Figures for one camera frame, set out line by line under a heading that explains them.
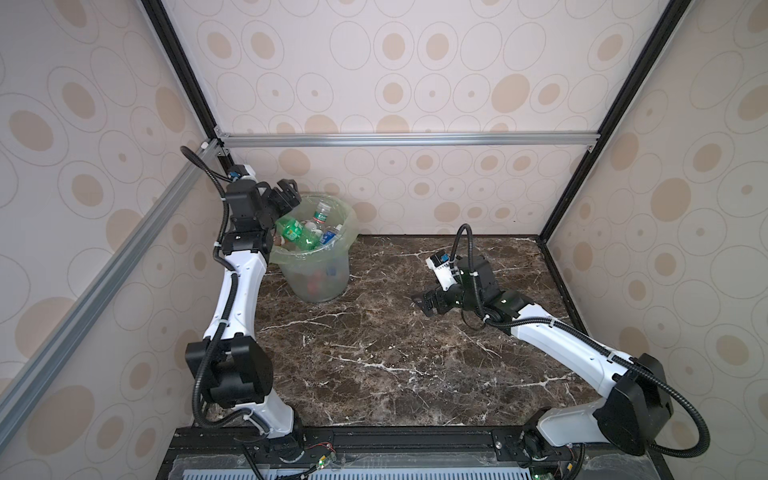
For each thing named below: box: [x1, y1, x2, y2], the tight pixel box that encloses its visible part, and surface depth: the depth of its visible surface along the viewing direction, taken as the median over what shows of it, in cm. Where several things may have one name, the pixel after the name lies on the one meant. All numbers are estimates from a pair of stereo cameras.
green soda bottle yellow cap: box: [275, 215, 321, 251], surface depth 83 cm
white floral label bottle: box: [313, 202, 331, 230], surface depth 94 cm
